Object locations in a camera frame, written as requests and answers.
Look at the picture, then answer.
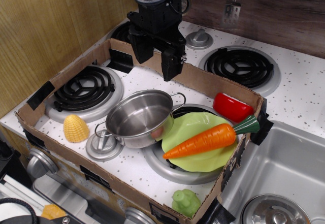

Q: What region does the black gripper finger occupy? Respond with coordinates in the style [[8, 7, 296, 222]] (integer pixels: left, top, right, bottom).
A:
[[129, 34, 154, 64], [161, 46, 184, 81]]

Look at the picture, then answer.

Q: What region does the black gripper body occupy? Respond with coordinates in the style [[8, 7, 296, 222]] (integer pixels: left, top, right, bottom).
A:
[[127, 0, 186, 48]]

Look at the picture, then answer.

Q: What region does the orange toy carrot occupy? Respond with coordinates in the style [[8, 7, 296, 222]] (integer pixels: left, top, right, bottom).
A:
[[163, 115, 260, 159]]

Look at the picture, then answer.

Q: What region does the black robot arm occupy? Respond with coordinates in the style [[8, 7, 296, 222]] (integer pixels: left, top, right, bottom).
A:
[[127, 0, 191, 81]]

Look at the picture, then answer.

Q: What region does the light green plastic plate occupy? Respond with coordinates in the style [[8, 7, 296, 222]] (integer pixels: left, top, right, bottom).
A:
[[161, 112, 237, 172]]

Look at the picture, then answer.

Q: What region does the silver stove knob back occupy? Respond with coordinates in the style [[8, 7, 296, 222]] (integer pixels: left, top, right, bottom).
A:
[[186, 28, 213, 50]]

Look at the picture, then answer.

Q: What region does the silver stove knob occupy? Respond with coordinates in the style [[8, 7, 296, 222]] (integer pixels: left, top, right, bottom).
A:
[[86, 130, 123, 162], [186, 28, 213, 50]]

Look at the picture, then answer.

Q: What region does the front left black burner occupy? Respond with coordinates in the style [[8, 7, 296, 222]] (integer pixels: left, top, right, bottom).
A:
[[46, 65, 124, 123]]

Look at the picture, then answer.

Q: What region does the stainless steel pot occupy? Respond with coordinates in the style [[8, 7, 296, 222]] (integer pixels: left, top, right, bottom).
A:
[[94, 89, 186, 148]]

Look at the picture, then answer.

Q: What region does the hanging metal spatula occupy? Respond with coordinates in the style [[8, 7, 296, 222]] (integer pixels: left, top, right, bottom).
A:
[[220, 0, 241, 29]]

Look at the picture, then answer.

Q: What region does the red toy pepper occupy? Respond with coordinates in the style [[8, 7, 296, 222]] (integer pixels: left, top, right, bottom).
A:
[[213, 93, 254, 122]]

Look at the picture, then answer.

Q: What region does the back right black burner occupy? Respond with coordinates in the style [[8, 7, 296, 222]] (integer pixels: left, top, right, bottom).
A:
[[198, 46, 281, 97]]

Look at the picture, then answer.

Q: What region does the front right black burner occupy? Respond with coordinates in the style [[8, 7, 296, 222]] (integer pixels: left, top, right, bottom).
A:
[[143, 104, 232, 185]]

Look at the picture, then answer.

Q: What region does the yellow toy corn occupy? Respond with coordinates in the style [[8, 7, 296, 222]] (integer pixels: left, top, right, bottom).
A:
[[63, 114, 89, 143]]

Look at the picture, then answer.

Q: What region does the silver stove knob front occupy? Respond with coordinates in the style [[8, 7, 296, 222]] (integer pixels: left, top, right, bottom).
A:
[[86, 130, 123, 162]]

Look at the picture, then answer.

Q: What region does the brown cardboard fence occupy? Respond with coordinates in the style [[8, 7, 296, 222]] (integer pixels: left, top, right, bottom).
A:
[[16, 39, 267, 223]]

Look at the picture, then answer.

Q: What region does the green toy vegetable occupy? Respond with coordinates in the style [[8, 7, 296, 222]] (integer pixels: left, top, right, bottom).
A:
[[172, 189, 201, 218]]

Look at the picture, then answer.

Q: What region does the grey toy sink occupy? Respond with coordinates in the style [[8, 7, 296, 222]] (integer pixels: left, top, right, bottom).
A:
[[221, 121, 324, 223]]

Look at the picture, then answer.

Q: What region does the silver oven knob left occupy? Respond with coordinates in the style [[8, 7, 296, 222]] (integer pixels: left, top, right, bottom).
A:
[[27, 148, 59, 179]]

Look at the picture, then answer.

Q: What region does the silver oven knob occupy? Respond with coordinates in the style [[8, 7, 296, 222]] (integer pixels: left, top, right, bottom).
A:
[[27, 148, 59, 179], [124, 207, 155, 224]]

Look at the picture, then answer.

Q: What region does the silver oven knob middle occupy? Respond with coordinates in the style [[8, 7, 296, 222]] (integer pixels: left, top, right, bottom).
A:
[[124, 207, 155, 224]]

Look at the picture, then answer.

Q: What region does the silver sink drain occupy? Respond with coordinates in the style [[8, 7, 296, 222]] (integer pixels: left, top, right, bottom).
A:
[[240, 194, 311, 224]]

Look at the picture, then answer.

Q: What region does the orange toy piece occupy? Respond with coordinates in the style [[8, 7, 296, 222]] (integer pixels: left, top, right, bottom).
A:
[[41, 204, 67, 220]]

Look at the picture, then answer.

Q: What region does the black cable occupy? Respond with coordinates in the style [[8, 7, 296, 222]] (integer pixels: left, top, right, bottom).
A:
[[0, 197, 39, 224]]

